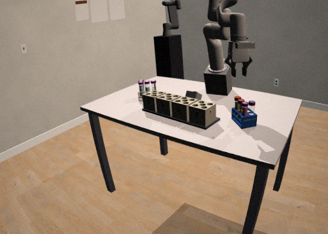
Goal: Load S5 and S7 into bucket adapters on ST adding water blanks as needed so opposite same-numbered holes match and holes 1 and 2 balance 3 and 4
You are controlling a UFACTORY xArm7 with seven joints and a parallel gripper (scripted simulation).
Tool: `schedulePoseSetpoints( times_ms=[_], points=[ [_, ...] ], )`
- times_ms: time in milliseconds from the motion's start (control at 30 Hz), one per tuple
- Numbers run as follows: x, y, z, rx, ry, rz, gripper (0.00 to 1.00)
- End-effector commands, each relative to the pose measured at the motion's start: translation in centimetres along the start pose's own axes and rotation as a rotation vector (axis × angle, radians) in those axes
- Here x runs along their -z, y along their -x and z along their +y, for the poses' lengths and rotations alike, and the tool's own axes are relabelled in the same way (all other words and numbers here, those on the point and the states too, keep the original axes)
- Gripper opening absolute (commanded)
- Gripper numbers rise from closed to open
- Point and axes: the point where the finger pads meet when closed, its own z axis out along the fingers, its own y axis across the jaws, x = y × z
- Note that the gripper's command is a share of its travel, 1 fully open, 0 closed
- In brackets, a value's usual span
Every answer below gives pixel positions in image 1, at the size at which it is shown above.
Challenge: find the beige bucket adapter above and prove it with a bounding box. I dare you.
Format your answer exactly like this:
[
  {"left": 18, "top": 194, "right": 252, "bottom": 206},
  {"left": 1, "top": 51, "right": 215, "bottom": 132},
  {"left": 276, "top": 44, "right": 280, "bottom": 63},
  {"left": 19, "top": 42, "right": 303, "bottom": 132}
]
[
  {"left": 171, "top": 96, "right": 198, "bottom": 122},
  {"left": 189, "top": 100, "right": 216, "bottom": 127},
  {"left": 142, "top": 90, "right": 166, "bottom": 112},
  {"left": 156, "top": 93, "right": 182, "bottom": 117}
]

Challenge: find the blue tube rack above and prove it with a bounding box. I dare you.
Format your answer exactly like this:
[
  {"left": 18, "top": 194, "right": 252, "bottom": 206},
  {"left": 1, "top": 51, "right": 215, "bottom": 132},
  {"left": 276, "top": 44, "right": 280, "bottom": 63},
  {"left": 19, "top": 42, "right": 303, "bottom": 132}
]
[{"left": 231, "top": 108, "right": 258, "bottom": 129}]

